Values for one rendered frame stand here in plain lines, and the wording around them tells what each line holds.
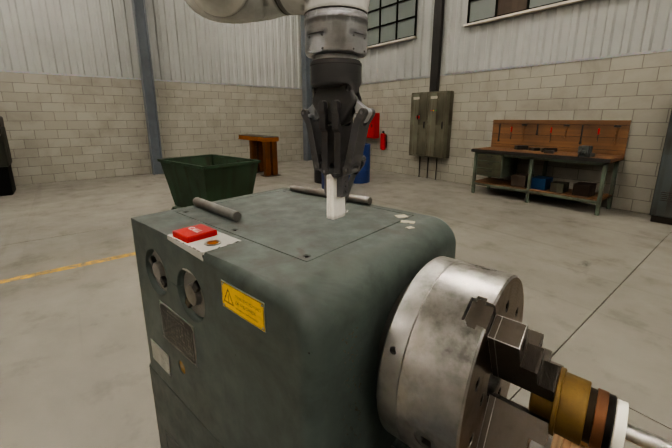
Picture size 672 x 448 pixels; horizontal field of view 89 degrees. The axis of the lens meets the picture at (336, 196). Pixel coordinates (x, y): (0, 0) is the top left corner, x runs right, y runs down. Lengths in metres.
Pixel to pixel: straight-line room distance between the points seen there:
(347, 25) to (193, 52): 10.45
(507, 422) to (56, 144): 10.08
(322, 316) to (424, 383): 0.17
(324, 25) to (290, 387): 0.49
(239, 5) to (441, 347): 0.53
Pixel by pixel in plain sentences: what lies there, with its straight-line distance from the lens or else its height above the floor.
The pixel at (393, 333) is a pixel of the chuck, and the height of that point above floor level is 1.17.
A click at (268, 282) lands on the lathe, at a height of 1.25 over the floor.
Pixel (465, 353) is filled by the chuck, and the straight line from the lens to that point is 0.51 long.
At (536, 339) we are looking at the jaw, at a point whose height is 1.10.
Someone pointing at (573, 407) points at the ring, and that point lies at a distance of 0.61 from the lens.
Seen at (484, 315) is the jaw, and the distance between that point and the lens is 0.54.
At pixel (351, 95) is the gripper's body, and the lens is 0.50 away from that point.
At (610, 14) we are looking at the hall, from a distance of 7.49.
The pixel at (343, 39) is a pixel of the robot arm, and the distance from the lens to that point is 0.50.
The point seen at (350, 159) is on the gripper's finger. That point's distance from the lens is 0.50.
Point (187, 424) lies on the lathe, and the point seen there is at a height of 0.81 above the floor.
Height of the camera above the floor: 1.48
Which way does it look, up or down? 13 degrees down
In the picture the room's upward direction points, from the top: straight up
